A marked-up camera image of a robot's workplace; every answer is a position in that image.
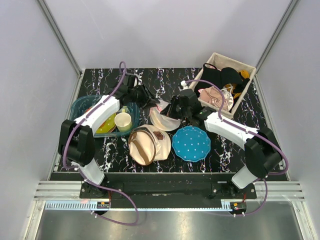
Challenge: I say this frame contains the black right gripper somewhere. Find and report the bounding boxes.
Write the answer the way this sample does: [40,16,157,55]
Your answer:
[160,95,192,120]

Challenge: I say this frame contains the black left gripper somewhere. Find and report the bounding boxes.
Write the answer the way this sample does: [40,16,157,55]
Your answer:
[128,83,160,110]

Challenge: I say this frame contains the white mesh laundry bag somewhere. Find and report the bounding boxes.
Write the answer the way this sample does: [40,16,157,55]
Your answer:
[149,99,181,132]

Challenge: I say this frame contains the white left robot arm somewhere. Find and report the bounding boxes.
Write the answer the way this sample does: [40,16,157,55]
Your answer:
[58,73,160,198]

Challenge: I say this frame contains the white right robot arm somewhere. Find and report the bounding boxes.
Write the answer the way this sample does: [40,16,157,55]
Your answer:
[160,88,285,199]

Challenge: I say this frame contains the pink beige bra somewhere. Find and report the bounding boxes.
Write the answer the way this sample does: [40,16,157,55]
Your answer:
[198,86,234,111]

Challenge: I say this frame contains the black bra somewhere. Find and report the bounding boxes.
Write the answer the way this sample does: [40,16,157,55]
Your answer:
[200,63,250,94]

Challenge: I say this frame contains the cream paper cup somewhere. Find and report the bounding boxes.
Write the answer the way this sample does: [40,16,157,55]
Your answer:
[114,112,132,132]

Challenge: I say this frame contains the yellow dotted plate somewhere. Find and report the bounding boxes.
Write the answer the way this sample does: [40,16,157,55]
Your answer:
[95,113,117,134]

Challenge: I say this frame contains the blue dotted plate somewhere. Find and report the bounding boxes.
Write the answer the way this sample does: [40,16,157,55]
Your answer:
[172,126,211,163]

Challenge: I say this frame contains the teal plastic bin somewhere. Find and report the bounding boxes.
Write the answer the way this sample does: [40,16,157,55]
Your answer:
[68,95,140,138]

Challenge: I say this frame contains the yellow black garment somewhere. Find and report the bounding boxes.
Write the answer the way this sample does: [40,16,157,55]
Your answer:
[223,70,251,98]

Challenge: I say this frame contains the cream capybara pouch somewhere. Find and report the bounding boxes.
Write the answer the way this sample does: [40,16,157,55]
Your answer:
[128,124,172,166]

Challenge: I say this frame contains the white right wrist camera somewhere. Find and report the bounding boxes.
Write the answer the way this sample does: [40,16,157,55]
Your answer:
[179,80,193,94]

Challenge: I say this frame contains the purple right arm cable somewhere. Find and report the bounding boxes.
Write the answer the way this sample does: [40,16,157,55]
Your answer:
[184,79,290,217]

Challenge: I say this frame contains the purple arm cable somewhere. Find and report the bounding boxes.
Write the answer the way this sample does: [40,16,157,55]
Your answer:
[184,79,290,217]
[62,61,140,226]

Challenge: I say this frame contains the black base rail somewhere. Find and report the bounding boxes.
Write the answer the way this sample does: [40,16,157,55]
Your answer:
[43,173,257,209]

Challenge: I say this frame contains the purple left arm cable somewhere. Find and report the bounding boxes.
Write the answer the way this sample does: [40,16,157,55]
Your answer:
[62,61,140,226]

